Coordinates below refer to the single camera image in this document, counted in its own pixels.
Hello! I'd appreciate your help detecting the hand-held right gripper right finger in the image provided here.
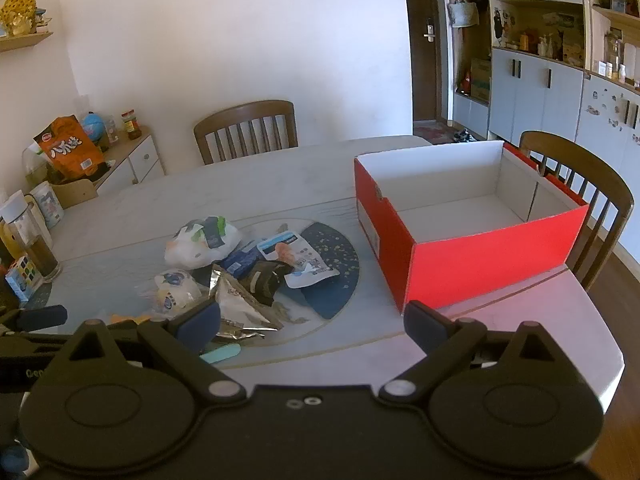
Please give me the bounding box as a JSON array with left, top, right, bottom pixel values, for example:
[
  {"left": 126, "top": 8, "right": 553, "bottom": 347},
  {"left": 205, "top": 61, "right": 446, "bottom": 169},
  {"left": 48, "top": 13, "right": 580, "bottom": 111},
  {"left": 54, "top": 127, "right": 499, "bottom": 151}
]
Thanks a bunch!
[{"left": 381, "top": 301, "right": 576, "bottom": 405}]

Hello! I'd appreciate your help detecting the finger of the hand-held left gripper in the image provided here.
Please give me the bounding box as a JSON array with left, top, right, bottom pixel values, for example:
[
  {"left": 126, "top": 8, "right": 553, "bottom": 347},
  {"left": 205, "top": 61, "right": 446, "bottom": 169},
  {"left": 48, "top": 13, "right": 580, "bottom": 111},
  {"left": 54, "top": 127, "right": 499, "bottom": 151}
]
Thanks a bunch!
[{"left": 0, "top": 305, "right": 68, "bottom": 333}]

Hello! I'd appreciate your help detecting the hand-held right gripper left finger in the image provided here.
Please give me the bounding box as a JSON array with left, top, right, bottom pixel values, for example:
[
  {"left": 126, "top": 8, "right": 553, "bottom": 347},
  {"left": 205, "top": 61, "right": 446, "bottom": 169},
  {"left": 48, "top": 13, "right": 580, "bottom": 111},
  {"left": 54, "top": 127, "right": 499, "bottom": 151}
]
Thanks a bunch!
[{"left": 55, "top": 300, "right": 248, "bottom": 406}]

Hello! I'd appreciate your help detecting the teal stick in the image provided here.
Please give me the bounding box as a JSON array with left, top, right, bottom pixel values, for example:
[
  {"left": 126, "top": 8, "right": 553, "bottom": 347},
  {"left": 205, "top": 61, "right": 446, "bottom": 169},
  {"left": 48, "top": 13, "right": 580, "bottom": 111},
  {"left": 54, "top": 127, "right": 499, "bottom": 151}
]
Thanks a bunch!
[{"left": 199, "top": 344, "right": 242, "bottom": 363}]

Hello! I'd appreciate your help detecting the bread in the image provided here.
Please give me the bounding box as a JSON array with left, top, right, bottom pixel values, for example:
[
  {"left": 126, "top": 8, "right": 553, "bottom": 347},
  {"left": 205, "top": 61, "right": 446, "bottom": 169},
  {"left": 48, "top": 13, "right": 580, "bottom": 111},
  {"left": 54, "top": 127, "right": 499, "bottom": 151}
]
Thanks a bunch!
[{"left": 136, "top": 269, "right": 203, "bottom": 316}]

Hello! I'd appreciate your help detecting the silver foil bag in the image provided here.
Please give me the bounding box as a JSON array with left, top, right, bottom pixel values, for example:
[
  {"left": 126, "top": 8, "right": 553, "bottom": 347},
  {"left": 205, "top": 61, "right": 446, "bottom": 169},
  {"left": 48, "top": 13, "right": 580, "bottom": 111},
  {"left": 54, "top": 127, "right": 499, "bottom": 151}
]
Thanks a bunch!
[{"left": 210, "top": 264, "right": 283, "bottom": 341}]

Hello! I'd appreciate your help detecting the dark snack packet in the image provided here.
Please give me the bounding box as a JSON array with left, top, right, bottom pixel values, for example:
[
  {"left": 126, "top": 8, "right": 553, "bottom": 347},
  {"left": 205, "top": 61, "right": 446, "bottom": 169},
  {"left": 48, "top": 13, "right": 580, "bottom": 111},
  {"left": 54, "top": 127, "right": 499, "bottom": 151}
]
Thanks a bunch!
[{"left": 243, "top": 260, "right": 293, "bottom": 307}]

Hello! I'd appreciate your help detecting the white plastic snack bag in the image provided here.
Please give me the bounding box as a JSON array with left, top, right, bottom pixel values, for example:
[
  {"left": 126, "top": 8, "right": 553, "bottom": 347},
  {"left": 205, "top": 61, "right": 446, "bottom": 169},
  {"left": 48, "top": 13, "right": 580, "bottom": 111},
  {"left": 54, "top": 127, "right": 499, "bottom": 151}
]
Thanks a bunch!
[{"left": 165, "top": 216, "right": 243, "bottom": 268}]

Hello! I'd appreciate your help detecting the red cardboard box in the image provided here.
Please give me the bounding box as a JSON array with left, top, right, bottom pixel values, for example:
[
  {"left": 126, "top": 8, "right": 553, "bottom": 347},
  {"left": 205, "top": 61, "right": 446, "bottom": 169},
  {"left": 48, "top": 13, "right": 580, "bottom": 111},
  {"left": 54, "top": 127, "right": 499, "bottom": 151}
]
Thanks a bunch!
[{"left": 354, "top": 140, "right": 590, "bottom": 315}]

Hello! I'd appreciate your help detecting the white blue food pouch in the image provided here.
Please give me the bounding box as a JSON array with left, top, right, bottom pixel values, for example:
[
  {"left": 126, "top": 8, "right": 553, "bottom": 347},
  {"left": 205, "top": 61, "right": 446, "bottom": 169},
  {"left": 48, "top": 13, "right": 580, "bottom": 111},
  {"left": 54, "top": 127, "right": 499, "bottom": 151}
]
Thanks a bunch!
[{"left": 257, "top": 230, "right": 341, "bottom": 289}]

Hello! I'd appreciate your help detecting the white marble desktop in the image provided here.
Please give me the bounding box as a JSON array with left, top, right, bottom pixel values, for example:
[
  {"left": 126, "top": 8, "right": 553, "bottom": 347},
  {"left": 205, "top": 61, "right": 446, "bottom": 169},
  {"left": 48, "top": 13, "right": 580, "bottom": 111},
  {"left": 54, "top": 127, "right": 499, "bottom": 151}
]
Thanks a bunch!
[{"left": 0, "top": 135, "right": 626, "bottom": 411}]

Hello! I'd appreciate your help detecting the person's left hand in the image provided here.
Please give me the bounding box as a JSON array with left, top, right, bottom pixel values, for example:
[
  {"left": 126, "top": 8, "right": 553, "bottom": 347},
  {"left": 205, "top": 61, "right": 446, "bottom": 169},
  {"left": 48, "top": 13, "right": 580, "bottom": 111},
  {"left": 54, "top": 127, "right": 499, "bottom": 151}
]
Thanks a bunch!
[{"left": 0, "top": 442, "right": 28, "bottom": 472}]

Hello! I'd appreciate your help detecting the colourful small box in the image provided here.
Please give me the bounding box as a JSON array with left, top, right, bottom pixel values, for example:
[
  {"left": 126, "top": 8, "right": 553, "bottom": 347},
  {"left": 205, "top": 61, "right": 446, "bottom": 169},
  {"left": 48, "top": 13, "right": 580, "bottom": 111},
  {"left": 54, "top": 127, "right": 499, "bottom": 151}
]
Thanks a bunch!
[{"left": 5, "top": 256, "right": 42, "bottom": 302}]

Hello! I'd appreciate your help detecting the tea bottle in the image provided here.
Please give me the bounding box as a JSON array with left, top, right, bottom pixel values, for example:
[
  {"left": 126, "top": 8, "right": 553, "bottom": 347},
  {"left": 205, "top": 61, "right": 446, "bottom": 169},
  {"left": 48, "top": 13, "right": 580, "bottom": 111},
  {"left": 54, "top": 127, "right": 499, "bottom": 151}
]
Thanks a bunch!
[{"left": 0, "top": 195, "right": 63, "bottom": 281}]

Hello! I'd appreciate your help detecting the blue packet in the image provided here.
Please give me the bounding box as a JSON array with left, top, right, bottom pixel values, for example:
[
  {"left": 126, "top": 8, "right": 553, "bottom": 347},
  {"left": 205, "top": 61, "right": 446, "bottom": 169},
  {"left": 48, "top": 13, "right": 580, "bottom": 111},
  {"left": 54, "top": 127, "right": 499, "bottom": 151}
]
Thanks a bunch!
[{"left": 220, "top": 240, "right": 266, "bottom": 278}]

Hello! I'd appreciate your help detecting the white printed mug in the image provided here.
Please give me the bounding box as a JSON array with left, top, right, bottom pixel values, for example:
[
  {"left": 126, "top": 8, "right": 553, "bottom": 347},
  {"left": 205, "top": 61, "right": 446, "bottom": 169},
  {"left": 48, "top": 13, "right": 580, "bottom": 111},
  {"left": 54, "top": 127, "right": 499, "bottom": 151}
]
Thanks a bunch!
[{"left": 30, "top": 181, "right": 65, "bottom": 228}]

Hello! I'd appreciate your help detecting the small wooden holder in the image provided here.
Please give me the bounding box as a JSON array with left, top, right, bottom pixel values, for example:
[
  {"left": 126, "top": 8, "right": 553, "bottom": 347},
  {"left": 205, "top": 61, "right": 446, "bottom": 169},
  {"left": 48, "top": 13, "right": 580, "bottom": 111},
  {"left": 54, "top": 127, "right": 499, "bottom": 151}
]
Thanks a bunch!
[{"left": 50, "top": 178, "right": 98, "bottom": 209}]

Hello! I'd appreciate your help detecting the orange snack bag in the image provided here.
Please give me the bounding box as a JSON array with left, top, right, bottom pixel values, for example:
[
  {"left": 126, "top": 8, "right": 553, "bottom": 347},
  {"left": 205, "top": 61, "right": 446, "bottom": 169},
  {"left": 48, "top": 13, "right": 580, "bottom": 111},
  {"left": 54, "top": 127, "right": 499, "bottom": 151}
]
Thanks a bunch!
[{"left": 34, "top": 116, "right": 106, "bottom": 181}]

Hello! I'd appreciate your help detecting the white sideboard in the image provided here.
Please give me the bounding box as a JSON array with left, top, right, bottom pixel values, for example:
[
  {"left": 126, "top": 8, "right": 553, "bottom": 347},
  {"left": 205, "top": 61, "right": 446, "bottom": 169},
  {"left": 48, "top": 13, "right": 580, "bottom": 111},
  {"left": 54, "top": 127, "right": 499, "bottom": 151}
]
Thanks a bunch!
[{"left": 95, "top": 132, "right": 165, "bottom": 193}]

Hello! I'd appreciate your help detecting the red doormat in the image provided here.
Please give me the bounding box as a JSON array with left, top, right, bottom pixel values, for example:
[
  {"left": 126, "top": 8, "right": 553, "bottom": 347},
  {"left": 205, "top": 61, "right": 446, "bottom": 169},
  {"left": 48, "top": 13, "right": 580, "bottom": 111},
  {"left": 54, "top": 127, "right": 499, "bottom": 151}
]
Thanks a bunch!
[{"left": 414, "top": 121, "right": 466, "bottom": 143}]

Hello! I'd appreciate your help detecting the blue globe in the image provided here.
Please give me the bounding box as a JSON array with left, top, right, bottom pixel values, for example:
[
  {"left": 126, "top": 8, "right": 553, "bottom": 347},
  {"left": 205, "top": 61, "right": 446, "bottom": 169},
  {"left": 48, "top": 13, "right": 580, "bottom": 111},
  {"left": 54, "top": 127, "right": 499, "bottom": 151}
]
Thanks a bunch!
[{"left": 82, "top": 111, "right": 105, "bottom": 151}]

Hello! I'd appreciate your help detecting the brown wooden chair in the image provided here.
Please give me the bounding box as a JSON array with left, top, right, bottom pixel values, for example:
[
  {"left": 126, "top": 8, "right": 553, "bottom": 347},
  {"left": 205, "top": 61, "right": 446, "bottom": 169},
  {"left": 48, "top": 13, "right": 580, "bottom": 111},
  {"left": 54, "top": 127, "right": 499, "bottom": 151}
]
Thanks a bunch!
[
  {"left": 519, "top": 131, "right": 635, "bottom": 291},
  {"left": 194, "top": 100, "right": 299, "bottom": 165}
]

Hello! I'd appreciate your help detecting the red-lidded jar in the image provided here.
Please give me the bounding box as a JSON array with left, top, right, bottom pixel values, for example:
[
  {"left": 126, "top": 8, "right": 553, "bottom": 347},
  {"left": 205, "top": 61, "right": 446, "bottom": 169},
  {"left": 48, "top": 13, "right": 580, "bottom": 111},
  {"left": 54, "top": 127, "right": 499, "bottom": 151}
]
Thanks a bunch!
[{"left": 121, "top": 109, "right": 142, "bottom": 140}]

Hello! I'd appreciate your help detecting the brown door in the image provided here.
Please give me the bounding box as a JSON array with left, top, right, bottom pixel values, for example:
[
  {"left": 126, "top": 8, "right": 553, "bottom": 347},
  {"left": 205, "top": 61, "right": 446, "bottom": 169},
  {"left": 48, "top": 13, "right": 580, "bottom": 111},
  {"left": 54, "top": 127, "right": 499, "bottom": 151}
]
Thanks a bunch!
[{"left": 402, "top": 0, "right": 451, "bottom": 123}]

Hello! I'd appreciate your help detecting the brown cardboard carton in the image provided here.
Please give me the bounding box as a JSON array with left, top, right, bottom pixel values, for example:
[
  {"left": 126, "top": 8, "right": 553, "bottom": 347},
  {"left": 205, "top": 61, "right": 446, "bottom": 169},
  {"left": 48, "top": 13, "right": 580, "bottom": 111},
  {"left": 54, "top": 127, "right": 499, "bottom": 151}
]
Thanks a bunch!
[{"left": 470, "top": 57, "right": 492, "bottom": 103}]

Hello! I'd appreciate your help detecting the yellow ornament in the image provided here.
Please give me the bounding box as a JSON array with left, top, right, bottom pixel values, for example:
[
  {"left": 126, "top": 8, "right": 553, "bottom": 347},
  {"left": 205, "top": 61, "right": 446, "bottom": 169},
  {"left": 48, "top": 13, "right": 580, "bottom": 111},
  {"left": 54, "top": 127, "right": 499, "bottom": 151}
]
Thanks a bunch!
[{"left": 0, "top": 0, "right": 38, "bottom": 36}]

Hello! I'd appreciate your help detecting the grey tote bag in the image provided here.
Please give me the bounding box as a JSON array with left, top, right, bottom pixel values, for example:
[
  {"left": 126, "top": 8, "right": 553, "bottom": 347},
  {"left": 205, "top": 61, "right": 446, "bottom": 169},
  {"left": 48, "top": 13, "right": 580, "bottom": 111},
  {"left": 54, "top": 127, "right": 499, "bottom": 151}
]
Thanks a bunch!
[{"left": 446, "top": 0, "right": 481, "bottom": 27}]

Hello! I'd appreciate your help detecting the white cabinet wall unit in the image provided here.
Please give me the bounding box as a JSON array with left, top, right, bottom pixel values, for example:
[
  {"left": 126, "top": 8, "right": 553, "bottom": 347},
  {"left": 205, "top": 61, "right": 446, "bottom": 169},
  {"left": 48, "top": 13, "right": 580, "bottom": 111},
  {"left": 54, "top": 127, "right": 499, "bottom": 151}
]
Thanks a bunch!
[{"left": 442, "top": 0, "right": 640, "bottom": 161}]

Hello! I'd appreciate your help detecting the wooden wall shelf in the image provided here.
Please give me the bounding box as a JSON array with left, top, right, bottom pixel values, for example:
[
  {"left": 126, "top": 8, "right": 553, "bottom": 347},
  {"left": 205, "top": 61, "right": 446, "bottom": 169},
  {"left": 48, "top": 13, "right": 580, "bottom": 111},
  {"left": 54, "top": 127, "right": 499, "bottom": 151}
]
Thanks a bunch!
[{"left": 0, "top": 31, "right": 54, "bottom": 53}]

